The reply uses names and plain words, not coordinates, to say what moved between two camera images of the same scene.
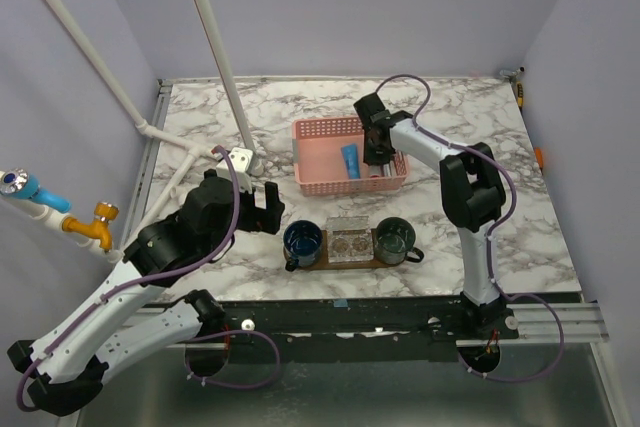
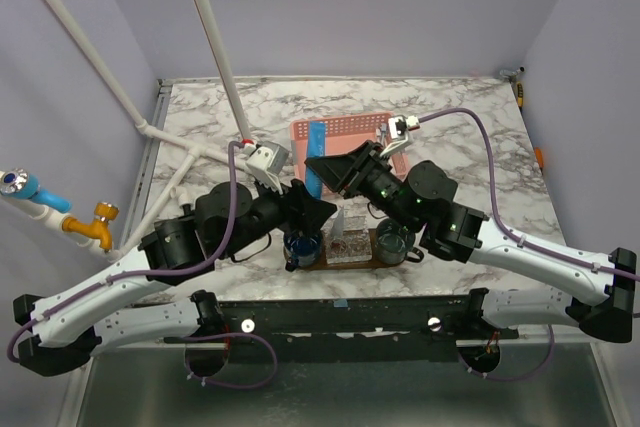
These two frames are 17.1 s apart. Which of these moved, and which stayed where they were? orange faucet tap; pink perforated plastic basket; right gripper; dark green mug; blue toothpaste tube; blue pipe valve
Moved: blue toothpaste tube; right gripper
Stayed: dark green mug; pink perforated plastic basket; blue pipe valve; orange faucet tap
